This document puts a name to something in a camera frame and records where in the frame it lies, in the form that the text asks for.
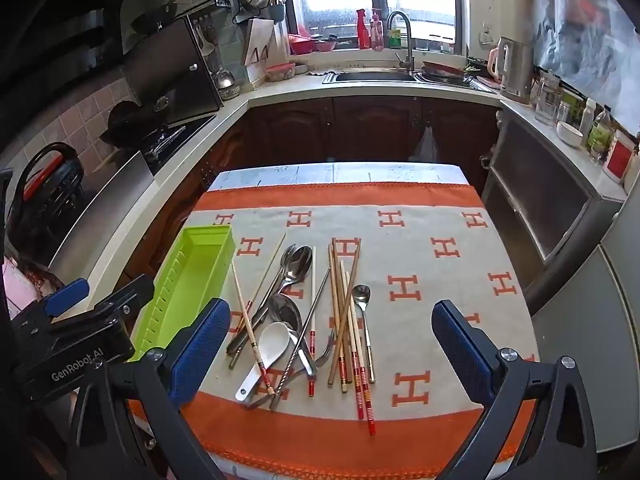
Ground black cooker with red handle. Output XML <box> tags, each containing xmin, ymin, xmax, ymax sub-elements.
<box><xmin>7</xmin><ymin>142</ymin><xmax>86</xmax><ymax>256</ymax></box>

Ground red plastic bowl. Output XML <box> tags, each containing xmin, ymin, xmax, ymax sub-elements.
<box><xmin>287</xmin><ymin>32</ymin><xmax>316</xmax><ymax>56</ymax></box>

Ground brown wooden base cabinets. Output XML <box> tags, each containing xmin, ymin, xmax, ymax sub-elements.
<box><xmin>125</xmin><ymin>95</ymin><xmax>506</xmax><ymax>281</ymax></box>

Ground food container with pink lid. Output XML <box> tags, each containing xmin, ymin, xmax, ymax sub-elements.
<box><xmin>265</xmin><ymin>62</ymin><xmax>297</xmax><ymax>82</ymax></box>

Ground hanging plastic bag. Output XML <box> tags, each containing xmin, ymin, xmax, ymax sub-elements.
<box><xmin>410</xmin><ymin>125</ymin><xmax>442</xmax><ymax>163</ymax></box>

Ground red spray bottle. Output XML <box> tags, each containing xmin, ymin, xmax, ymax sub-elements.
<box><xmin>356</xmin><ymin>8</ymin><xmax>371</xmax><ymax>50</ymax></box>

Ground steel fork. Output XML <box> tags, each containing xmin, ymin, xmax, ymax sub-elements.
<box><xmin>247</xmin><ymin>330</ymin><xmax>336</xmax><ymax>408</ymax></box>

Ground glass jar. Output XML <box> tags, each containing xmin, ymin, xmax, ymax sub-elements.
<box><xmin>534</xmin><ymin>72</ymin><xmax>561</xmax><ymax>126</ymax></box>

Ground black gas stove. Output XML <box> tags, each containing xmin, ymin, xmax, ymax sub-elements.
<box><xmin>142</xmin><ymin>115</ymin><xmax>216</xmax><ymax>173</ymax></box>

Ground clear bottle with green label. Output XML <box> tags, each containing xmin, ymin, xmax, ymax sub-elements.
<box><xmin>587</xmin><ymin>107</ymin><xmax>613</xmax><ymax>163</ymax></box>

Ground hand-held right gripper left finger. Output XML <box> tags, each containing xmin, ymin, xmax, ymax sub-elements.
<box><xmin>67</xmin><ymin>297</ymin><xmax>232</xmax><ymax>480</ymax></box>

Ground red canister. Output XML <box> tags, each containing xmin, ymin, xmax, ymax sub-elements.
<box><xmin>602</xmin><ymin>130</ymin><xmax>638</xmax><ymax>183</ymax></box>

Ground white chopstick red striped end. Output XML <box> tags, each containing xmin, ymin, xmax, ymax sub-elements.
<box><xmin>307</xmin><ymin>246</ymin><xmax>317</xmax><ymax>397</ymax></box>

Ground hanging black frying pan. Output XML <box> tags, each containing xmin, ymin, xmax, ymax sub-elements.
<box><xmin>131</xmin><ymin>0</ymin><xmax>191</xmax><ymax>33</ymax></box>

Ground orange patterned blanket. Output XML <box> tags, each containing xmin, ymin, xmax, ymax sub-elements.
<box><xmin>127</xmin><ymin>181</ymin><xmax>541</xmax><ymax>478</ymax></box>

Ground steel kitchen faucet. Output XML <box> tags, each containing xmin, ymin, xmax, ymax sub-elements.
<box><xmin>387</xmin><ymin>10</ymin><xmax>417</xmax><ymax>72</ymax></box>

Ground stack of dishes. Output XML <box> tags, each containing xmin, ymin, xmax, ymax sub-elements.
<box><xmin>421</xmin><ymin>61</ymin><xmax>473</xmax><ymax>85</ymax></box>

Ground steel cabinet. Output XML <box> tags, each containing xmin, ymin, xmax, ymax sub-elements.
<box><xmin>482</xmin><ymin>107</ymin><xmax>628</xmax><ymax>273</ymax></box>

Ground pink bottle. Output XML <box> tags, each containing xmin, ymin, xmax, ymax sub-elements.
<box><xmin>370</xmin><ymin>9</ymin><xmax>385</xmax><ymax>52</ymax></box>

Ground small spoon with wooden handle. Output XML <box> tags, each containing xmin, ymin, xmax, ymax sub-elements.
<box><xmin>352</xmin><ymin>284</ymin><xmax>376</xmax><ymax>385</ymax></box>

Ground white hanging ladle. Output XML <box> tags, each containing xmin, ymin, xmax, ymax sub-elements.
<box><xmin>197</xmin><ymin>20</ymin><xmax>217</xmax><ymax>57</ymax></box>

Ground white ceramic spoon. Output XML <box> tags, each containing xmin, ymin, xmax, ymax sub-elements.
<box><xmin>235</xmin><ymin>322</ymin><xmax>292</xmax><ymax>403</ymax></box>

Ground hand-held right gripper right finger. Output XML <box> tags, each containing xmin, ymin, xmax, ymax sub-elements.
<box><xmin>431</xmin><ymin>299</ymin><xmax>598</xmax><ymax>480</ymax></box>

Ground bamboo chopstick with patterned end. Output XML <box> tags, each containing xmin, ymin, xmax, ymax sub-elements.
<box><xmin>231</xmin><ymin>261</ymin><xmax>276</xmax><ymax>396</ymax></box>

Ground black wok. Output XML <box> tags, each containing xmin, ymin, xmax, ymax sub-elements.
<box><xmin>100</xmin><ymin>101</ymin><xmax>188</xmax><ymax>156</ymax></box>

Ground white cutting board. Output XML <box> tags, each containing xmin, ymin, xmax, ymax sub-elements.
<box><xmin>241</xmin><ymin>17</ymin><xmax>276</xmax><ymax>86</ymax></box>

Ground steel splash guard panel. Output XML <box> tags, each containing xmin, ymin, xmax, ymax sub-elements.
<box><xmin>47</xmin><ymin>150</ymin><xmax>155</xmax><ymax>286</ymax></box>

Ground white bottle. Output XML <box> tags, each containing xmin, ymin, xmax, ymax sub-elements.
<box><xmin>579</xmin><ymin>98</ymin><xmax>597</xmax><ymax>133</ymax></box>

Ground green plastic utensil tray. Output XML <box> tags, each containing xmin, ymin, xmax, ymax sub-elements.
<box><xmin>131</xmin><ymin>224</ymin><xmax>237</xmax><ymax>361</ymax></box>

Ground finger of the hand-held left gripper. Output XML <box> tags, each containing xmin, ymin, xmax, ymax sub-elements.
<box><xmin>92</xmin><ymin>274</ymin><xmax>156</xmax><ymax>321</ymax></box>
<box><xmin>42</xmin><ymin>277</ymin><xmax>91</xmax><ymax>318</ymax></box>

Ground brown wooden chopstick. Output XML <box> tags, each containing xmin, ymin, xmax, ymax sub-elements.
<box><xmin>327</xmin><ymin>244</ymin><xmax>349</xmax><ymax>393</ymax></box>
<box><xmin>327</xmin><ymin>238</ymin><xmax>362</xmax><ymax>386</ymax></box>

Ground large steel spoon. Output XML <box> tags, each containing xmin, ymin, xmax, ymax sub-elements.
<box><xmin>250</xmin><ymin>245</ymin><xmax>314</xmax><ymax>328</ymax></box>

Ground white bowl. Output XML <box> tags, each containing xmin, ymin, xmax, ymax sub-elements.
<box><xmin>556</xmin><ymin>121</ymin><xmax>585</xmax><ymax>147</ymax></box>

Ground clear plastic wall sheet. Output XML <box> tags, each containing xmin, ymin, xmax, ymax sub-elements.
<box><xmin>530</xmin><ymin>0</ymin><xmax>640</xmax><ymax>126</ymax></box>

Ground small steel teapot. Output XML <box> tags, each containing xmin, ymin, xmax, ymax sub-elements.
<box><xmin>212</xmin><ymin>65</ymin><xmax>237</xmax><ymax>90</ymax></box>

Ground steel kitchen sink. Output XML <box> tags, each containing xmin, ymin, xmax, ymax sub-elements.
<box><xmin>322</xmin><ymin>70</ymin><xmax>418</xmax><ymax>85</ymax></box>

